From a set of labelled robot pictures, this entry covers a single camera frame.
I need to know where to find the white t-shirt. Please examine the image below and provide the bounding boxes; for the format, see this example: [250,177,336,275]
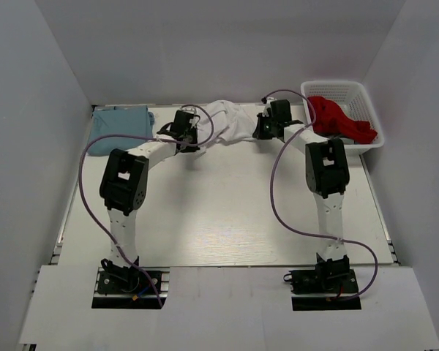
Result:
[198,100,257,154]

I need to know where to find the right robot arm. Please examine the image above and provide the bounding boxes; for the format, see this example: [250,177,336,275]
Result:
[252,98,350,264]

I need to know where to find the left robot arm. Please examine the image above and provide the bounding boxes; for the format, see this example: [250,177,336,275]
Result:
[100,110,200,292]

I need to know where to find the folded light blue t-shirt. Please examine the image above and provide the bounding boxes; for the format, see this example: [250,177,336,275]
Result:
[87,105,154,156]

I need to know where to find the red t-shirt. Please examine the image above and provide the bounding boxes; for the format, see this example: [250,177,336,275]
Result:
[308,96,378,144]

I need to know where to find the white plastic basket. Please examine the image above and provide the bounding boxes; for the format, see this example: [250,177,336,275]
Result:
[301,80,385,156]

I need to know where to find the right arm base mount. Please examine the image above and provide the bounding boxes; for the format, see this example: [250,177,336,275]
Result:
[283,255,361,312]

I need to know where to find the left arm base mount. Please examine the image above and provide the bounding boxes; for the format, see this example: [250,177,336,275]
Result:
[91,259,169,310]

